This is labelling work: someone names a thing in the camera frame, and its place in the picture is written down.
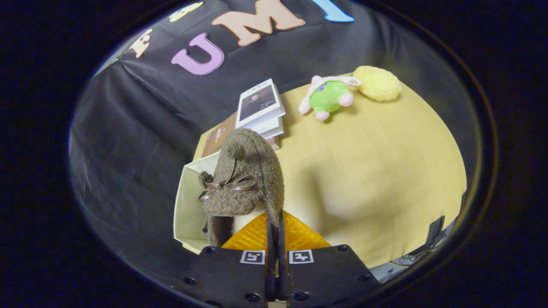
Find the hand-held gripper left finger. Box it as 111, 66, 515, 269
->
178, 217, 277, 308

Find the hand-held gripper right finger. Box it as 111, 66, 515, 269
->
277, 210, 381, 308

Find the grey lidded storage box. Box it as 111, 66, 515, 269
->
173, 151, 225, 254

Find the brown fuzzy slipper shoe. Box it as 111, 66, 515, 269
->
198, 128, 285, 248

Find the plain white book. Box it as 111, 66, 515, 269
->
257, 117, 284, 139

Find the brown cover book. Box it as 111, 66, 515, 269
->
201, 112, 238, 158

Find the dark flat panel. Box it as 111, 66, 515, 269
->
427, 216, 447, 245

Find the white portrait cover book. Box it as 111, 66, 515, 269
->
235, 78, 286, 130

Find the green and pink plush toy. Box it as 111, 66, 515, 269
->
299, 75, 361, 121

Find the black backdrop cloth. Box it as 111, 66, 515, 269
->
68, 0, 478, 278

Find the yellow plush toy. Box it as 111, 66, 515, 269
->
353, 65, 402, 102

